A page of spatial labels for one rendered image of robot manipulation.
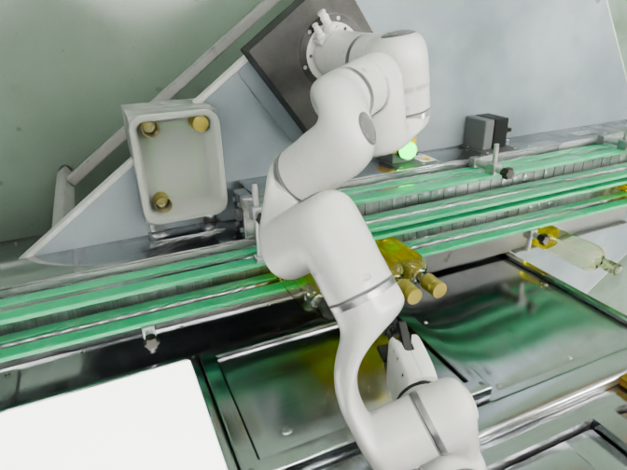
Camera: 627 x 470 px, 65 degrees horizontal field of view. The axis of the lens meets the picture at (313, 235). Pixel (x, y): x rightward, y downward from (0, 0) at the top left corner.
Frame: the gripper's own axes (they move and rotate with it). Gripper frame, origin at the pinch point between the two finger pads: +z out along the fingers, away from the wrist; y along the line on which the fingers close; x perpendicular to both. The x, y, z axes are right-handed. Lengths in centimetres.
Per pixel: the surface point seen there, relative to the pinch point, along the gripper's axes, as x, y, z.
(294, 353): 14.7, -12.7, 15.2
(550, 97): -69, 27, 70
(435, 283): -13.4, 1.7, 13.5
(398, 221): -12.4, 6.7, 33.9
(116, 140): 60, 15, 93
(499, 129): -46, 22, 55
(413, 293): -8.3, 1.3, 11.5
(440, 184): -22.7, 14.2, 36.2
